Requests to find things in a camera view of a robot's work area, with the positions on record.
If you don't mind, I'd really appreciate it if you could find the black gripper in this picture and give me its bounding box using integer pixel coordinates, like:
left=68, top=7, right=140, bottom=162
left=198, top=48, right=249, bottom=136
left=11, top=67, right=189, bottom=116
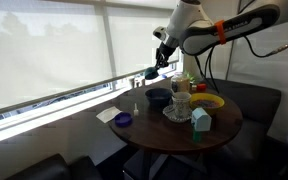
left=154, top=42, right=177, bottom=71

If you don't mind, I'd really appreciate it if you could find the dark blue bowl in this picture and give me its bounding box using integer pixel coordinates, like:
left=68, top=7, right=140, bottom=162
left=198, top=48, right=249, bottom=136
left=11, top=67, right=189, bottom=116
left=144, top=87, right=174, bottom=108

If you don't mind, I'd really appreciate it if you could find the small purple bowl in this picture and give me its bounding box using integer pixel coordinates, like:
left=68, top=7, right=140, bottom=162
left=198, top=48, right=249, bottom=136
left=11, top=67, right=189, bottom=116
left=114, top=112, right=133, bottom=128

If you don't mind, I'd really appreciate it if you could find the yellow bowl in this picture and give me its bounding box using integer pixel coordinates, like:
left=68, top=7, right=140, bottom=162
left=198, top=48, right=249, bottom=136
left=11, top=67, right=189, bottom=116
left=188, top=92, right=226, bottom=117

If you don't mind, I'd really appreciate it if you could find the clear jar of grains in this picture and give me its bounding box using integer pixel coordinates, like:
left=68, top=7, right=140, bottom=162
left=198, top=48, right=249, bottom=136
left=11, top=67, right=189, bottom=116
left=170, top=71, right=191, bottom=94

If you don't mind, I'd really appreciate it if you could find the small green plant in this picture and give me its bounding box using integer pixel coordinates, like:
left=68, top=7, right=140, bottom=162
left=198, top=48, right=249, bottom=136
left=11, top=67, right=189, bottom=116
left=183, top=69, right=202, bottom=85

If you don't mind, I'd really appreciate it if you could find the white roller window blind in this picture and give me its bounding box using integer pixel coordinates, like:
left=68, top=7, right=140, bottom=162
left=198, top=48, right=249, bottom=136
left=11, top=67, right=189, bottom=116
left=0, top=0, right=113, bottom=114
left=105, top=0, right=182, bottom=79

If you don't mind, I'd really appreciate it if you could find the patterned white mug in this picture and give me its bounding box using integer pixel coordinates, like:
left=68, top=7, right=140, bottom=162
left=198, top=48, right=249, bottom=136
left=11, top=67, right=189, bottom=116
left=172, top=91, right=192, bottom=120

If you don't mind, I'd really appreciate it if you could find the small red container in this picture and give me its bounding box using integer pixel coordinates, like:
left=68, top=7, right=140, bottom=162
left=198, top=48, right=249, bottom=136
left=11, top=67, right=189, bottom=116
left=196, top=83, right=207, bottom=93

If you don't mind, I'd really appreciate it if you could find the small white bottle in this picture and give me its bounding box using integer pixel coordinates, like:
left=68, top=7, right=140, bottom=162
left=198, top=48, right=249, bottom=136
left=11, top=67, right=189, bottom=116
left=133, top=103, right=140, bottom=118

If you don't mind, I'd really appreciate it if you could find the colourful cereal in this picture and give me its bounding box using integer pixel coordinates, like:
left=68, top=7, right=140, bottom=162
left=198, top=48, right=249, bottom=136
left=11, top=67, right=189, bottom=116
left=193, top=98, right=221, bottom=109

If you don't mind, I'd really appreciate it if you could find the round wooden table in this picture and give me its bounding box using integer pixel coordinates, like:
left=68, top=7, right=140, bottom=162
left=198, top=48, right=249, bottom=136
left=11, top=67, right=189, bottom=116
left=108, top=84, right=244, bottom=155

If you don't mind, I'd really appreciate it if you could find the white paper napkin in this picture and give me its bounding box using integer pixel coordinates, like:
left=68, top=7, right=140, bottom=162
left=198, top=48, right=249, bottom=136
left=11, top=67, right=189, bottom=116
left=95, top=106, right=122, bottom=124

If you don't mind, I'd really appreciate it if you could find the small green bottle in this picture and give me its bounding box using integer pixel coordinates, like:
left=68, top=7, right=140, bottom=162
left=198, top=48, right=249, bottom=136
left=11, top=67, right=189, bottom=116
left=192, top=129, right=203, bottom=144

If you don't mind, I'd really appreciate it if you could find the dark leather armchair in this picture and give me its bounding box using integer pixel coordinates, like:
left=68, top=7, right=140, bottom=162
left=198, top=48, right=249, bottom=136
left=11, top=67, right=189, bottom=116
left=5, top=153, right=103, bottom=180

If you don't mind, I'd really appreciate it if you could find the orange cable clip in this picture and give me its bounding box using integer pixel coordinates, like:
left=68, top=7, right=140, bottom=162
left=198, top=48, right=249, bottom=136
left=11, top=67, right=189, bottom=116
left=215, top=19, right=227, bottom=46

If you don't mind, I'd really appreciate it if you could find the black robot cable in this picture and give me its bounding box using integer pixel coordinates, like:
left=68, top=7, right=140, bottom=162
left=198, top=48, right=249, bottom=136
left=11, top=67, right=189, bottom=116
left=193, top=30, right=288, bottom=94

